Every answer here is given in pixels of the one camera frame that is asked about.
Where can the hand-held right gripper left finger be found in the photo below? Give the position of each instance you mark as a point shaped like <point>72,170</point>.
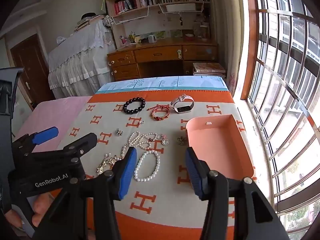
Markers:
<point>127,173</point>

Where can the white smart watch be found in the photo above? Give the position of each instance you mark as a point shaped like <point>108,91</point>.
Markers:
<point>182,109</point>

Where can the pearl safety pin brooch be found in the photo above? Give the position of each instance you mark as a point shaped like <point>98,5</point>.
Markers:
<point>123,150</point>

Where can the white floral curtain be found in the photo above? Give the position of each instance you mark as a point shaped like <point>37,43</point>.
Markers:
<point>225,30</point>

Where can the brown wooden door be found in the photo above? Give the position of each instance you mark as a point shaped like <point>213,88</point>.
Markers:
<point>27,62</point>

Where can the stack of large books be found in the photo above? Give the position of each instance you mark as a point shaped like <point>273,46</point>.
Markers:
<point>208,68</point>

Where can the glass jar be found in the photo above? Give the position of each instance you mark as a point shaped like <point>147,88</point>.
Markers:
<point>203,31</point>

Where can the crystal rhinestone jewelry piece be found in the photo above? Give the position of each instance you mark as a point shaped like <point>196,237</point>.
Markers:
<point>106,165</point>

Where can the barred window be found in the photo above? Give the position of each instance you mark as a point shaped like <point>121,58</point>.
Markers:
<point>282,80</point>

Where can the wooden desk with drawers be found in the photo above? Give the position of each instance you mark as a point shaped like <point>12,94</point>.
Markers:
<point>157,53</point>

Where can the white lace cover cloth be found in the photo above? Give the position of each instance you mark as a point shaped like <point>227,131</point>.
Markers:
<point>77,55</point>

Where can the white mug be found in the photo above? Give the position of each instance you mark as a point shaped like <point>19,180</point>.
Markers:
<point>151,39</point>

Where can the hanging keys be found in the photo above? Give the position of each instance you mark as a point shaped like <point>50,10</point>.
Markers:
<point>180,21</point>

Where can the pile of books and papers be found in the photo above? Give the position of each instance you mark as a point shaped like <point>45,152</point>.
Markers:
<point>86,21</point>

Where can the white drawer lock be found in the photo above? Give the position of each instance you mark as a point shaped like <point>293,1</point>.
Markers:
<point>179,53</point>

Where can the red pen holder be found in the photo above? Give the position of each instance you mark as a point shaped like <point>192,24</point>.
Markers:
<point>122,39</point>

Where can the pink jewelry tray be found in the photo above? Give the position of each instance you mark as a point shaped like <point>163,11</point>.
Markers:
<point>220,150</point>

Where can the yellow toy car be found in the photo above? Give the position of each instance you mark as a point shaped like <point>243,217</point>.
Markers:
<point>137,38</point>

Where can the long pearl strand with clasps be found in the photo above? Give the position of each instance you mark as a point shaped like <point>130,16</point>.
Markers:
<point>132,139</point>

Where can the round pearl pendant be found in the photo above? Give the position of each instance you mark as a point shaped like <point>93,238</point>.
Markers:
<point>165,142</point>

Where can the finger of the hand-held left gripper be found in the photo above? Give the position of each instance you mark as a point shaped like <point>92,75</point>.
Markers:
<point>85,141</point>
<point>46,133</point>

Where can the person's left hand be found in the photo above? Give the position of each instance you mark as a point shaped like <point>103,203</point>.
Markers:
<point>40,205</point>

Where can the orange patterned blanket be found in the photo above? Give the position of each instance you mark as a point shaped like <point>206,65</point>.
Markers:
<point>160,205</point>

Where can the small silver brooch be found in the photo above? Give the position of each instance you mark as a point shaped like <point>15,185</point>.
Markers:
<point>118,131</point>

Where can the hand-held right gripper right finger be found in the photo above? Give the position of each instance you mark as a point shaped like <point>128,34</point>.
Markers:
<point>195,176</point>

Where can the light blue printed bedsheet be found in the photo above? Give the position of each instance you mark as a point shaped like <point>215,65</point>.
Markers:
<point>150,82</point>

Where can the bronze flower brooch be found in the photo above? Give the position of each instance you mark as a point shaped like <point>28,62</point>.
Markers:
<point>181,140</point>

